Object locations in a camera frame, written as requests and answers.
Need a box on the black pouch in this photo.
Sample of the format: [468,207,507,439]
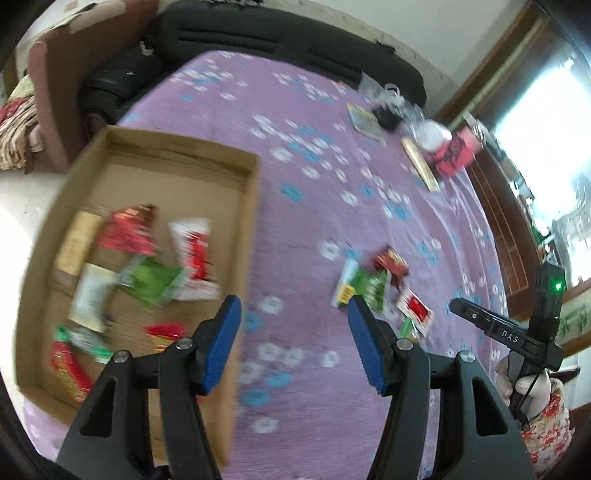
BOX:
[371,103,403,131]

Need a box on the small green white packet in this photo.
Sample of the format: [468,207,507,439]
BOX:
[52,324,115,364]

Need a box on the dark red snack packet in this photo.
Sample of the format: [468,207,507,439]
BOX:
[371,246,411,288]

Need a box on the person's right hand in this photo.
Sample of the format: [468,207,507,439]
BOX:
[496,359,553,416]

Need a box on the cardboard box tray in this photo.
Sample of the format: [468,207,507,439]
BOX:
[14,126,260,468]

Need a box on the beige wafer packet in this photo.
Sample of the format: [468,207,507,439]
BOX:
[54,211,103,278]

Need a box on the small white red packet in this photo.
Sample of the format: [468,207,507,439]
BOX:
[396,287,435,336]

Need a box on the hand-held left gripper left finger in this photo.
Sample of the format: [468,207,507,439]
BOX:
[55,295,242,480]

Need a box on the brown armchair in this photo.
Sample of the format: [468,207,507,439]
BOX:
[27,0,163,175]

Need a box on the person's right forearm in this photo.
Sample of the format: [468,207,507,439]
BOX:
[519,383,576,474]

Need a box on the clear plastic bag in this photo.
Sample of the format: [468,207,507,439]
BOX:
[357,73,385,101]

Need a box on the green snack packet white edge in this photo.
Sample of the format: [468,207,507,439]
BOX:
[331,257,394,315]

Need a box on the green pea snack packet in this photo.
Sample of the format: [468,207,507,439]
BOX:
[117,255,186,308]

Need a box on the wooden framed window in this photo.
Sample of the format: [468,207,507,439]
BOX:
[436,4,591,305]

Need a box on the white red green snack packet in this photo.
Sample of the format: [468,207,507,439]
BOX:
[166,217,221,302]

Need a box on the wooden cabinet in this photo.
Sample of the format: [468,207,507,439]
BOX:
[463,147,533,320]

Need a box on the yellow green booklet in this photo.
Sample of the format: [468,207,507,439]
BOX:
[346,103,387,142]

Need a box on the long beige biscuit packet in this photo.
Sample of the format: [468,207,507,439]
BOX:
[400,137,441,193]

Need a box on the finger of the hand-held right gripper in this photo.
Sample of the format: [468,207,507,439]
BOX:
[450,298,498,333]

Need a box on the patterned blanket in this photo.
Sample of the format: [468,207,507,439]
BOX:
[0,74,43,171]

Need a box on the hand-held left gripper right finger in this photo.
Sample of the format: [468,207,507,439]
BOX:
[347,295,539,480]

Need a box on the pink box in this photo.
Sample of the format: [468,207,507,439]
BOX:
[433,128,486,179]

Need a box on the pale white snack packet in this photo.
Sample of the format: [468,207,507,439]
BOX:
[68,263,122,334]

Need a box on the black leather sofa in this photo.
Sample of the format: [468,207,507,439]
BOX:
[81,0,426,126]

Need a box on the purple floral bedsheet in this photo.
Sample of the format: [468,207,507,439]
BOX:
[18,48,529,480]

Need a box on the red packet with gold character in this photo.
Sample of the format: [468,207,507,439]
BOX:
[144,322,191,352]

